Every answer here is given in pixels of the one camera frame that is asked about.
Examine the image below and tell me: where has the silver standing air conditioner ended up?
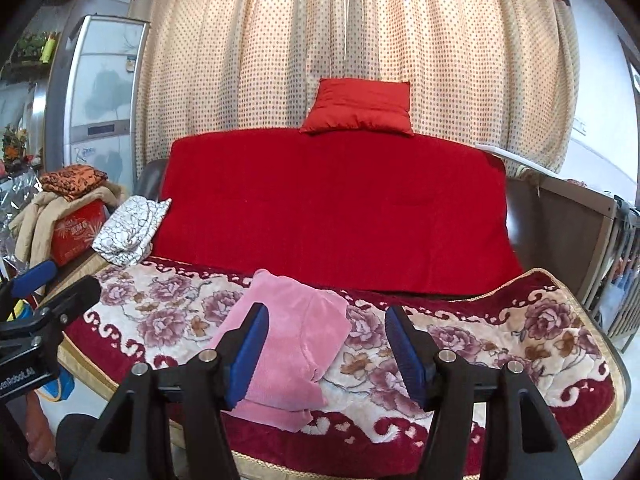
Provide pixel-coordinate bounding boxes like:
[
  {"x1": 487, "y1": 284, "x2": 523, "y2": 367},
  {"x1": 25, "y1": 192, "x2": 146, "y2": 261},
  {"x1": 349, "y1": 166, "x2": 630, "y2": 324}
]
[{"x1": 45, "y1": 14, "x2": 152, "y2": 196}]

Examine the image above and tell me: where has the beige coat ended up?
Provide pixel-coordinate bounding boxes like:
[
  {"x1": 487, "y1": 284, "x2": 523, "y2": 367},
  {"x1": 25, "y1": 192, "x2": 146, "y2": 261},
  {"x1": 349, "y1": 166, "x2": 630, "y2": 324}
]
[{"x1": 14, "y1": 182, "x2": 126, "y2": 266}]

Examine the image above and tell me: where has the green plant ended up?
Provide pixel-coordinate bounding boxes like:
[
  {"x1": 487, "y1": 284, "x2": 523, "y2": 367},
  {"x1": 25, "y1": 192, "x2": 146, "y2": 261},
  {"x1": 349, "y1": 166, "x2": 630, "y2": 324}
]
[{"x1": 12, "y1": 30, "x2": 48, "y2": 63}]

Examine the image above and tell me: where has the pink fleece jacket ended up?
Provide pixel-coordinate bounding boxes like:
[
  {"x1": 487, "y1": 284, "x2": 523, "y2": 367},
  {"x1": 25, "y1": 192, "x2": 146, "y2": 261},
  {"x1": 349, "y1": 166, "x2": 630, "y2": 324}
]
[{"x1": 205, "y1": 268, "x2": 352, "y2": 433}]

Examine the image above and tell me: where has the white flat board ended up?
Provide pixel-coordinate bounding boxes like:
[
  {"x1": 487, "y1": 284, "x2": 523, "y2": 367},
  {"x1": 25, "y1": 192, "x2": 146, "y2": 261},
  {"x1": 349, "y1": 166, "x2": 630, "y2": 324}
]
[{"x1": 475, "y1": 142, "x2": 563, "y2": 176}]

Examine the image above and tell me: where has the red cardboard box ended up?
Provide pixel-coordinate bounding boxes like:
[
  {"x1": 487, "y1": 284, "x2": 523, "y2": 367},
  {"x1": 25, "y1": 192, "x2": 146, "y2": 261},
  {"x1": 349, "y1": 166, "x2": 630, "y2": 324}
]
[{"x1": 50, "y1": 200, "x2": 111, "y2": 267}]

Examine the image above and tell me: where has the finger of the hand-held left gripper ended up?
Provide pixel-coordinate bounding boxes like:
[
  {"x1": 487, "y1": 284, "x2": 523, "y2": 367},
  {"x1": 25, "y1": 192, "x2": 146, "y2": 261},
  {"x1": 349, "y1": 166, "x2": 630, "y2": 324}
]
[
  {"x1": 0, "y1": 259, "x2": 58, "y2": 307},
  {"x1": 30, "y1": 275, "x2": 103, "y2": 342}
]

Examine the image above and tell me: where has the grey metal railing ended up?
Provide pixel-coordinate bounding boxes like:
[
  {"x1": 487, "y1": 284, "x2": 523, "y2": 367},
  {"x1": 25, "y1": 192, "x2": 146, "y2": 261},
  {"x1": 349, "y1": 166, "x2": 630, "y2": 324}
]
[{"x1": 582, "y1": 195, "x2": 640, "y2": 353}]

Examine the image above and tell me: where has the person's black trouser leg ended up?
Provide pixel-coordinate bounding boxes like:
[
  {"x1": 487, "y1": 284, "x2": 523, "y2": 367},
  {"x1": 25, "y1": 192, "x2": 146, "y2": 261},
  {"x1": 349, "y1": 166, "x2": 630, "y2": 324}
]
[{"x1": 54, "y1": 412, "x2": 108, "y2": 480}]

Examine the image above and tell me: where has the red sofa blanket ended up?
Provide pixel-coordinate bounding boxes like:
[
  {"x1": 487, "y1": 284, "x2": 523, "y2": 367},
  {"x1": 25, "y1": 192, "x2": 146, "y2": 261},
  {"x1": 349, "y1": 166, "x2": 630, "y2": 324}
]
[{"x1": 150, "y1": 127, "x2": 525, "y2": 293}]

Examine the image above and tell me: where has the orange black patterned cloth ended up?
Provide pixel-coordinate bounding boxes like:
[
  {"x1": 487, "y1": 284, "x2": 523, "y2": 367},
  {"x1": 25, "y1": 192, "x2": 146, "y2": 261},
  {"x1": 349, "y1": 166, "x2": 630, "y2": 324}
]
[{"x1": 39, "y1": 164, "x2": 108, "y2": 200}]

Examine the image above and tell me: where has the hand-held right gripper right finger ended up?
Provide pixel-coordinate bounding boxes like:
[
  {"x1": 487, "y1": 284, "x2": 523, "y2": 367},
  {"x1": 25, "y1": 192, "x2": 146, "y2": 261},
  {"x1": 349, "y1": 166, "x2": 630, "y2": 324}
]
[{"x1": 384, "y1": 305, "x2": 586, "y2": 480}]

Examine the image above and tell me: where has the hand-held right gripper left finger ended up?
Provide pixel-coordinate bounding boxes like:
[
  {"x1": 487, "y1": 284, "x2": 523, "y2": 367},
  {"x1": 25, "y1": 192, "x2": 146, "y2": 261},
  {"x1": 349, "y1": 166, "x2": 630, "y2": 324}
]
[{"x1": 70, "y1": 301, "x2": 271, "y2": 480}]

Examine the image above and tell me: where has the cream dotted curtain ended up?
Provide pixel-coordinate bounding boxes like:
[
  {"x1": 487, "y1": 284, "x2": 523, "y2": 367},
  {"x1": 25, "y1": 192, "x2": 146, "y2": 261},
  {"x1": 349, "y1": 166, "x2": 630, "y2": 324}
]
[{"x1": 127, "y1": 0, "x2": 581, "y2": 176}]

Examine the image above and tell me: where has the orange flower arrangement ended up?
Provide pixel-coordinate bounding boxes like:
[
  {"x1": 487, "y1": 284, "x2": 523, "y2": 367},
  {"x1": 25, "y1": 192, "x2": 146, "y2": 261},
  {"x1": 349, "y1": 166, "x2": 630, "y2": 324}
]
[{"x1": 0, "y1": 122, "x2": 31, "y2": 163}]

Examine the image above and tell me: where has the silver foil sheet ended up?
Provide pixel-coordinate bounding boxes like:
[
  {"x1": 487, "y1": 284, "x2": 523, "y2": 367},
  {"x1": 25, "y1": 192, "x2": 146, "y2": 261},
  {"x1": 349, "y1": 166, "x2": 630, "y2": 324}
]
[{"x1": 0, "y1": 170, "x2": 46, "y2": 271}]

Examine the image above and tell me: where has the floral red cream blanket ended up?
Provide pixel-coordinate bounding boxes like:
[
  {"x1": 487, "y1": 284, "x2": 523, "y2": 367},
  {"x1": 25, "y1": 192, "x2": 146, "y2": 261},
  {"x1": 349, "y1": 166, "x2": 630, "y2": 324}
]
[{"x1": 57, "y1": 255, "x2": 628, "y2": 478}]

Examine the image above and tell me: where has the white black patterned cloth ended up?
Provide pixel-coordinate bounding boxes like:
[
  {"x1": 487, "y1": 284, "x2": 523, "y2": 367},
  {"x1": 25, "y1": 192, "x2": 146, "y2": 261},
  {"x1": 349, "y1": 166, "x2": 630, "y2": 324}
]
[{"x1": 91, "y1": 196, "x2": 172, "y2": 267}]

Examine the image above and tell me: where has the red pillow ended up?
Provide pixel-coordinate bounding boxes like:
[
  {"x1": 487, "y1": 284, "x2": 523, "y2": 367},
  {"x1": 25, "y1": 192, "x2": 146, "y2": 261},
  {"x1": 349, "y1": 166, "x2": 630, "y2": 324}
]
[{"x1": 300, "y1": 78, "x2": 415, "y2": 137}]

